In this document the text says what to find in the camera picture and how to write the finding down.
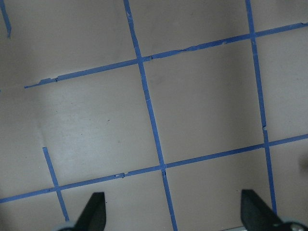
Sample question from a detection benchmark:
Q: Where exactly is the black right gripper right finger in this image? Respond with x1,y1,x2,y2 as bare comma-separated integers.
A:
241,189,281,228

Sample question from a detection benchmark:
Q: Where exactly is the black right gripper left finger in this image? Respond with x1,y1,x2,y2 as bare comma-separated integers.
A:
75,192,106,229

